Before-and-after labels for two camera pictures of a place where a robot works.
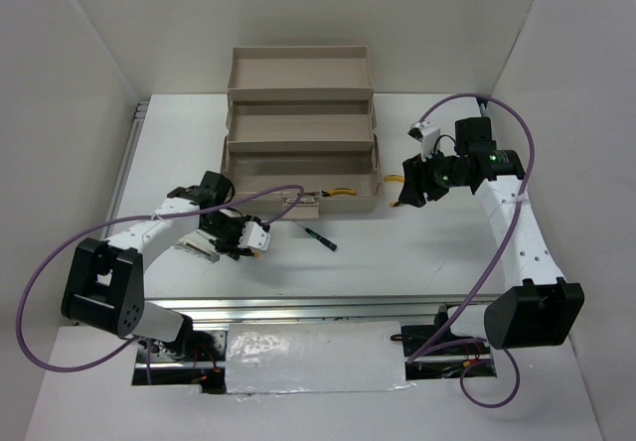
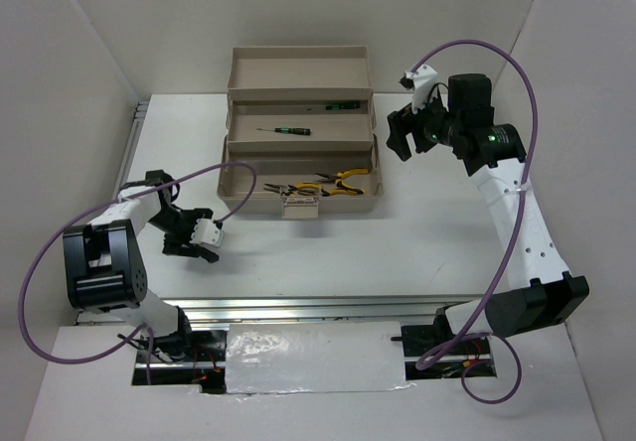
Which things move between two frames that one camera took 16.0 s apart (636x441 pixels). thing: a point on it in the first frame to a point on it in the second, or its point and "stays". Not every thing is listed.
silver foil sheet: x=317 y=357 stays
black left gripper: x=234 y=244 to x=173 y=246
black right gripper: x=408 y=194 to x=403 y=121
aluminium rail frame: x=283 y=310 stays
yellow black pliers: x=394 y=178 to x=338 y=179
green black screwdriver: x=330 y=244 to x=290 y=130
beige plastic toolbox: x=302 y=116 stays
